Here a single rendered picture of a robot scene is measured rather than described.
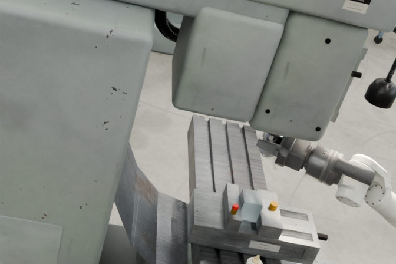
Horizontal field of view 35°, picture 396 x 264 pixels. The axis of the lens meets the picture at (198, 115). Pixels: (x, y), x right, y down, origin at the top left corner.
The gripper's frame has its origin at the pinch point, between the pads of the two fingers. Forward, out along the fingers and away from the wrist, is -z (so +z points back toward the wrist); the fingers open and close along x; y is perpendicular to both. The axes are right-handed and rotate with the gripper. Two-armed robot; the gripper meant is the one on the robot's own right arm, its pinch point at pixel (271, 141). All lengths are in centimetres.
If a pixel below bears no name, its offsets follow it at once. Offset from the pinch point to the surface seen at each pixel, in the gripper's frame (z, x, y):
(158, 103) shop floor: -97, -188, 122
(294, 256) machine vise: 17.0, 2.5, 28.5
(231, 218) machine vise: -1.5, 10.8, 19.3
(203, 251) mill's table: -5.1, 15.0, 30.2
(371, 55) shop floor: 11, -409, 125
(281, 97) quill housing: -0.1, 11.2, -18.7
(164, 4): -27, 25, -35
